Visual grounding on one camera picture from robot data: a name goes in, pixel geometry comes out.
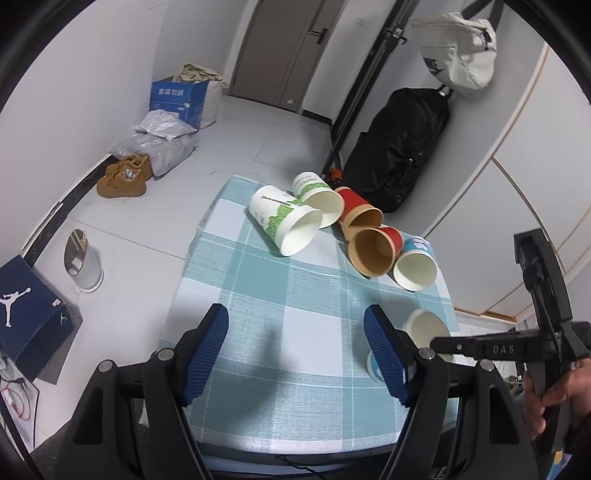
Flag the green white paper cup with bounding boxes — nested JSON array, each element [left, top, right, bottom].
[[249, 185, 322, 257], [293, 172, 345, 229]]

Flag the green white paper cup right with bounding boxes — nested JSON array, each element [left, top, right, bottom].
[[293, 172, 345, 229]]

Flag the tan suede shoes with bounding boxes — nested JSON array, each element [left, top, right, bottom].
[[96, 152, 152, 199]]

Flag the white sack with beige cloth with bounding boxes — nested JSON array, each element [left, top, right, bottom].
[[177, 62, 228, 129]]

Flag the silver trash bin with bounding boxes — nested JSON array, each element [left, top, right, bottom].
[[63, 228, 104, 293]]

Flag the red paper cup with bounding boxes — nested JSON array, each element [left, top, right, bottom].
[[348, 226, 404, 278], [335, 186, 384, 241]]

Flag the blue cartoon paper cup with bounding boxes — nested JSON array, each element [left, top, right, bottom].
[[393, 236, 438, 292], [366, 309, 451, 384]]

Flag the red paper cup front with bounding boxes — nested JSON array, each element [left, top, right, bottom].
[[348, 226, 404, 278]]

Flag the grey plastic mailer bags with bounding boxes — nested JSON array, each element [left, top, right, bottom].
[[110, 109, 199, 178]]

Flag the blue cardboard box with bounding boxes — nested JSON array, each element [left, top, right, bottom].
[[150, 80, 209, 130]]

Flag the green white paper cup left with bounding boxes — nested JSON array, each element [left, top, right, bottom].
[[249, 185, 322, 257]]

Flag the right hand of person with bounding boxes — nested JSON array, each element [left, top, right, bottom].
[[523, 358, 591, 455]]

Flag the red paper cup rear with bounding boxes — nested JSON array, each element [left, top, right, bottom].
[[335, 186, 384, 241]]

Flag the black jacket hanging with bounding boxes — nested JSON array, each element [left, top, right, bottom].
[[342, 88, 450, 213]]

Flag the teal plaid tablecloth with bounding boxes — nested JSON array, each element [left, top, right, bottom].
[[161, 176, 458, 454]]

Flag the beige backpack hanging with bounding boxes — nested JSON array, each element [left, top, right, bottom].
[[410, 12, 497, 97]]

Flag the red and white cables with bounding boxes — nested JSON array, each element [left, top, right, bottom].
[[0, 368, 38, 444]]

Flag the navy Jordan shoe box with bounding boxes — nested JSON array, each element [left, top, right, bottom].
[[0, 256, 74, 381]]

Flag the grey brown door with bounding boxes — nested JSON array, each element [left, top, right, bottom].
[[229, 0, 345, 112]]

